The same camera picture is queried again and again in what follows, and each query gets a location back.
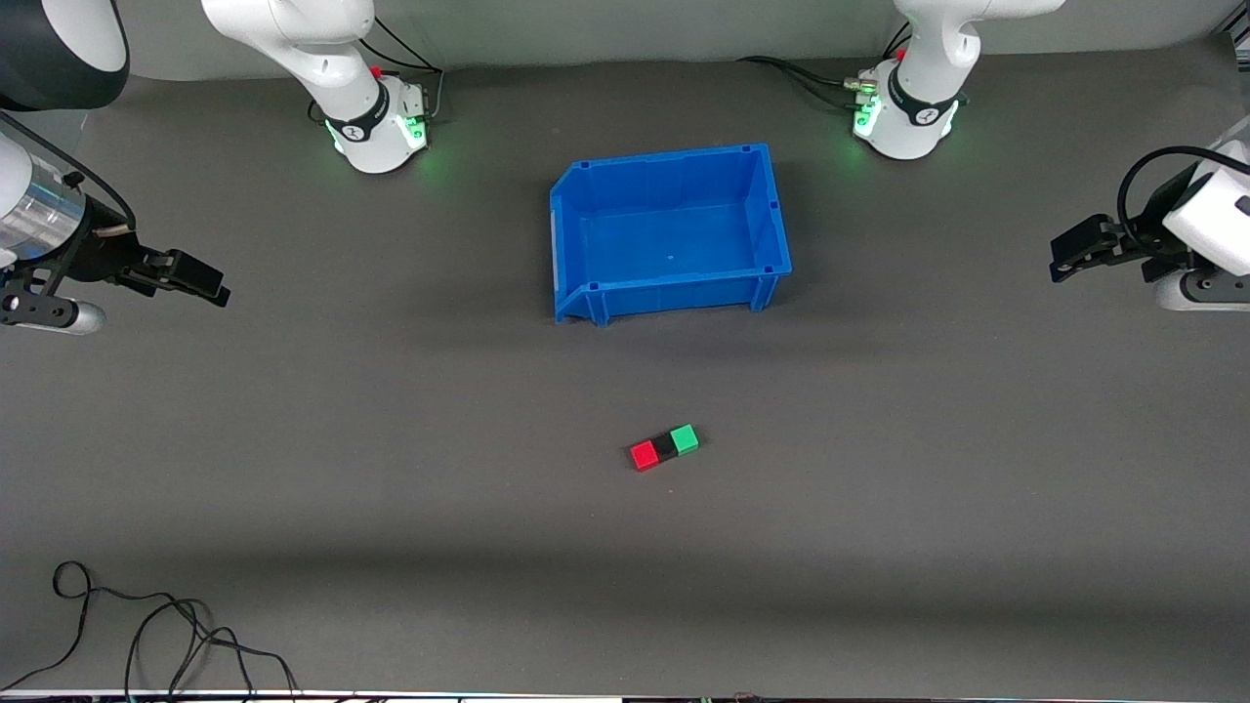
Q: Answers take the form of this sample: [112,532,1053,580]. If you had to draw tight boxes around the black arm base cable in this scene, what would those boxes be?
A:
[737,56,875,110]
[356,15,445,123]

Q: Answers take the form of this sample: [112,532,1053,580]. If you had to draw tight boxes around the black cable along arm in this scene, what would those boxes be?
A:
[1116,145,1250,263]
[0,112,138,235]

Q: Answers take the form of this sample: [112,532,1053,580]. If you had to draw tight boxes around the black cable along right arm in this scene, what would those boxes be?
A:
[0,112,138,235]

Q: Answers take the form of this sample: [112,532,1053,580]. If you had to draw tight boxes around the blue plastic bin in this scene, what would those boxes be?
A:
[549,143,793,326]

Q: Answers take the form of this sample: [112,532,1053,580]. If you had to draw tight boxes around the black left arm base cable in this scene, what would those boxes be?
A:
[737,56,875,110]

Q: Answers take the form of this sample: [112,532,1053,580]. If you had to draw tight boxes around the thin black loose cable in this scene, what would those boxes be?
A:
[0,560,211,690]
[125,598,299,700]

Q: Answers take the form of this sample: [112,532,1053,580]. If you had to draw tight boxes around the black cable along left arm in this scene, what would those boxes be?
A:
[1116,145,1250,263]

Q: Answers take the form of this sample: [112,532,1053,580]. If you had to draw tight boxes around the black right arm base cable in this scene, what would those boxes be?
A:
[356,15,445,123]

